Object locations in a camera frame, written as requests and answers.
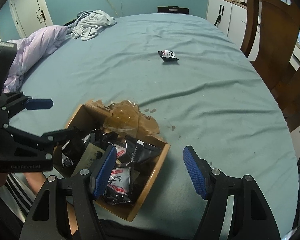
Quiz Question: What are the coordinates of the grey crumpled clothing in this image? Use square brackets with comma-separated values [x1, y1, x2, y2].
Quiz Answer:
[67, 10, 117, 41]

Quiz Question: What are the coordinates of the white cabinet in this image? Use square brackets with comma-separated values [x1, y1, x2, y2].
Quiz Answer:
[206, 0, 248, 49]

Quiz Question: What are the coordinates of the black white snack packet top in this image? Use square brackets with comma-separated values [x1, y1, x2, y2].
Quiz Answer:
[158, 49, 179, 62]

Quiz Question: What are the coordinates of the black box behind bed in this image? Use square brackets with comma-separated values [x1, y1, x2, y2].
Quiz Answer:
[157, 6, 189, 15]

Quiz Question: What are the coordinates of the striped trouser leg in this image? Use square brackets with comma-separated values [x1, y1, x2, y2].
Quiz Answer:
[0, 172, 46, 223]

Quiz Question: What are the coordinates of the white door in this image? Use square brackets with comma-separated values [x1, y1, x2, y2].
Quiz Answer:
[8, 0, 53, 38]

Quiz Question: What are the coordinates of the brown wooden chair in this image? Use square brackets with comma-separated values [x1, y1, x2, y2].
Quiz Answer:
[240, 0, 300, 111]

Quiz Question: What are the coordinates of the lilac duvet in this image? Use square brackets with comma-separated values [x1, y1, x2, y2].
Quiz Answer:
[3, 25, 68, 93]

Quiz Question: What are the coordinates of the beige snack packet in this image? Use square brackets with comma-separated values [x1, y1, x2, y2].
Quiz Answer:
[71, 143, 104, 177]

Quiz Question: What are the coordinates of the cardboard box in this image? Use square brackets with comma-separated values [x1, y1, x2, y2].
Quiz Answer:
[53, 100, 170, 222]

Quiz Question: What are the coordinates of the black white deer snack packet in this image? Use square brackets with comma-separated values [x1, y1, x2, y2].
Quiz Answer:
[103, 167, 134, 206]

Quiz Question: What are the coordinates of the clear plastic wrap on box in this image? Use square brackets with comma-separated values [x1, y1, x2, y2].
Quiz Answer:
[103, 100, 139, 137]

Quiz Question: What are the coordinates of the teal bed sheet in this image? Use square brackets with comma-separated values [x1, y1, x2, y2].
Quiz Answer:
[11, 14, 298, 239]

